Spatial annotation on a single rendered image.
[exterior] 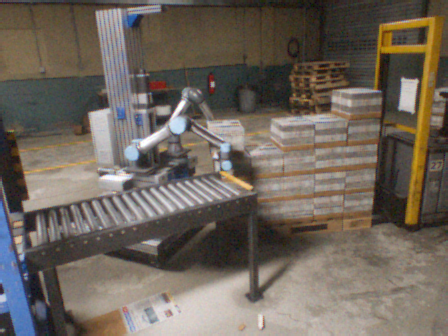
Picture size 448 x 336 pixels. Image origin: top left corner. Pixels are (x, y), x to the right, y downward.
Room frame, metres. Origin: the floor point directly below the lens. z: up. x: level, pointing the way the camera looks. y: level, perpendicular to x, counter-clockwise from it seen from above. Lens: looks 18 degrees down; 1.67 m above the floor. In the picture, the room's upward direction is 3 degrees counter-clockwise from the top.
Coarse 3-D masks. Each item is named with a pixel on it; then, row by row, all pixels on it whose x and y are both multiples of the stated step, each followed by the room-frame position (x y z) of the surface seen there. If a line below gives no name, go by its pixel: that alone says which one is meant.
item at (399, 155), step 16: (400, 144) 3.37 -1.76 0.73; (432, 144) 3.07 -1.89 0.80; (384, 160) 3.60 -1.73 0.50; (400, 160) 3.34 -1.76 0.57; (432, 160) 2.96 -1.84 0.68; (384, 176) 3.57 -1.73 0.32; (400, 176) 3.32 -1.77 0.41; (432, 176) 2.96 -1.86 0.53; (400, 192) 3.29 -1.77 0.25; (432, 192) 2.97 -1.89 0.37; (432, 208) 2.97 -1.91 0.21; (432, 224) 2.98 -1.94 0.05
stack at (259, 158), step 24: (264, 144) 3.24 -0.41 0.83; (216, 168) 2.97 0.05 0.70; (240, 168) 2.89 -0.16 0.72; (264, 168) 2.92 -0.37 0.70; (288, 168) 2.95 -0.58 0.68; (312, 168) 2.98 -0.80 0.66; (264, 192) 2.93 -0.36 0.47; (288, 192) 2.95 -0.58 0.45; (312, 192) 2.98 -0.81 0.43; (240, 216) 2.90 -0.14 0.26; (264, 216) 2.92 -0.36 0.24; (288, 216) 2.96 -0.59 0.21; (240, 240) 2.90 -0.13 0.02
